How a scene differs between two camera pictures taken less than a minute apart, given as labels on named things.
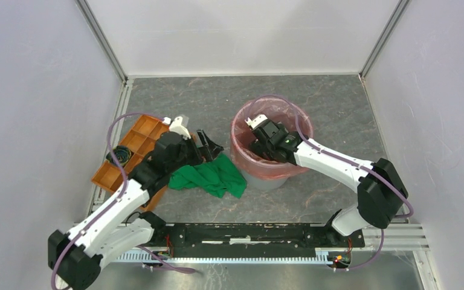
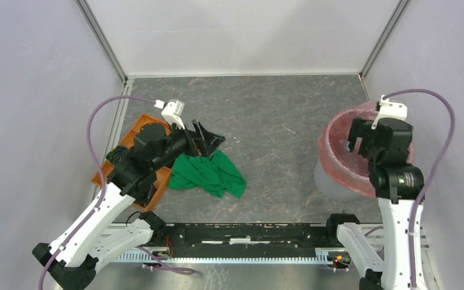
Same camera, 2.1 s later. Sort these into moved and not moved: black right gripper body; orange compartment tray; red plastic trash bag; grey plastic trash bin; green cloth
Moved: red plastic trash bag; grey plastic trash bin; black right gripper body
Not moved: green cloth; orange compartment tray
